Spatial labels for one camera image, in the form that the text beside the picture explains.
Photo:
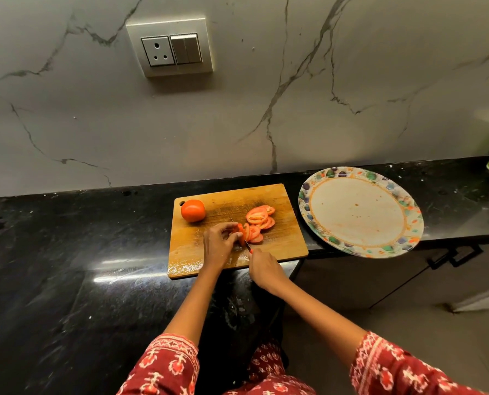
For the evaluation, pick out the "person's right hand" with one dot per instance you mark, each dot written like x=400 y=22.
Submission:
x=267 y=271

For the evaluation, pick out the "person's left hand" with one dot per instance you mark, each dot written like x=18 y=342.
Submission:
x=216 y=246

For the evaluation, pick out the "red tomato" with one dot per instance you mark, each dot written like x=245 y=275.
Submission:
x=240 y=235
x=193 y=211

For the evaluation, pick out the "pile of tomato slices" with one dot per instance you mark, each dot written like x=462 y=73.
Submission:
x=257 y=217

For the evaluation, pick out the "floral rimmed plate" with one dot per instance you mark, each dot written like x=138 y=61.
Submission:
x=357 y=211

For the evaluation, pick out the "person's right forearm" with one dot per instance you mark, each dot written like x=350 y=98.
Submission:
x=322 y=320

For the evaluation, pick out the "person's left forearm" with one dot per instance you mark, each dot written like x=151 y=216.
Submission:
x=193 y=308

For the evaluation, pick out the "wooden cutting board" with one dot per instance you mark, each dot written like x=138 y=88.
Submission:
x=285 y=238

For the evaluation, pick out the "brown lower cabinet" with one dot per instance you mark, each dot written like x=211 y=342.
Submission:
x=363 y=279

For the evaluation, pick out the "red patterned tunic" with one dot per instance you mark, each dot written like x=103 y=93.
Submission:
x=269 y=372

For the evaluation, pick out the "red patterned left sleeve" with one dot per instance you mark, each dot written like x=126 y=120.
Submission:
x=162 y=364

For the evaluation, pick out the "red patterned sleeve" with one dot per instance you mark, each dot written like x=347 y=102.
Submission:
x=400 y=368
x=162 y=364

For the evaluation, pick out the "red patterned right sleeve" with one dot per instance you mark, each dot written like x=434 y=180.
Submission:
x=400 y=368

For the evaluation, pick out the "wall socket and switch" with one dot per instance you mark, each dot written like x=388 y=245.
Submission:
x=170 y=47

